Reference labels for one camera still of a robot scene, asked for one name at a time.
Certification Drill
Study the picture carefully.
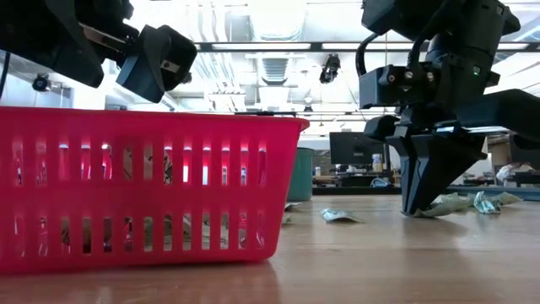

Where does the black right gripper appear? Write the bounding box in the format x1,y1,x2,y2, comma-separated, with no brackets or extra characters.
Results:
364,88,540,214

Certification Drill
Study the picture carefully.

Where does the person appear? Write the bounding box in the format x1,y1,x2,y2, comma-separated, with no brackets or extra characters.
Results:
495,162,533,185

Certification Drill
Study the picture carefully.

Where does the black aluminium table frame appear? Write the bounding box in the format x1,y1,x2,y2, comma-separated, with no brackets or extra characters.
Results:
311,185,540,202

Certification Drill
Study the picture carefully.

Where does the red slotted plastic basket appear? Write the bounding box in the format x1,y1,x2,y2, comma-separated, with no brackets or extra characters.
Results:
0,106,311,275

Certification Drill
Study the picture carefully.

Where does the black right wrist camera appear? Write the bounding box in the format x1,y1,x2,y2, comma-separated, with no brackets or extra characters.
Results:
358,63,438,111

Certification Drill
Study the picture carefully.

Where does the green plastic cup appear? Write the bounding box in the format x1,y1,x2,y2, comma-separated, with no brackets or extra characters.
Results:
287,147,316,203

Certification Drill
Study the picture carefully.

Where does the black computer monitor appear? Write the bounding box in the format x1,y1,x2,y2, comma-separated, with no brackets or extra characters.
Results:
328,131,387,166

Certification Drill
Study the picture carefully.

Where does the black right camera cable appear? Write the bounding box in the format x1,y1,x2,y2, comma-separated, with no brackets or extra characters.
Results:
354,32,383,79

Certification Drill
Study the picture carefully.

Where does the black hanging cable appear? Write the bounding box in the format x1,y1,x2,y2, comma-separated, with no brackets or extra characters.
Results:
0,50,12,99

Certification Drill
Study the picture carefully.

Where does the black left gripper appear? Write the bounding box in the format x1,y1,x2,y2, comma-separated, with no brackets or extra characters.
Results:
0,0,198,105

